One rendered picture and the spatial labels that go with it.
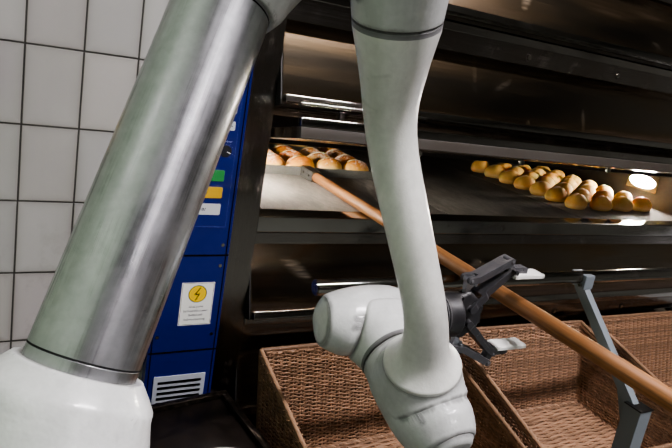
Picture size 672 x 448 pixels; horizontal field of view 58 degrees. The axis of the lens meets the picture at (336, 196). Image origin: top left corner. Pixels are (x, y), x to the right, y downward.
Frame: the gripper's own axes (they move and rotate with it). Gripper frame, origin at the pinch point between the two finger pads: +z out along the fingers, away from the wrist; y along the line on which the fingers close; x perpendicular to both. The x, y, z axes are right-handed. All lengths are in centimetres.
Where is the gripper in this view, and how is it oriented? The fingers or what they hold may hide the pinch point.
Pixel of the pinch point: (524, 308)
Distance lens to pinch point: 115.2
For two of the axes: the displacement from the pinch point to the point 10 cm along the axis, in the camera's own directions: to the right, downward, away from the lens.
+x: 4.4, 2.8, -8.5
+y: -1.7, 9.6, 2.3
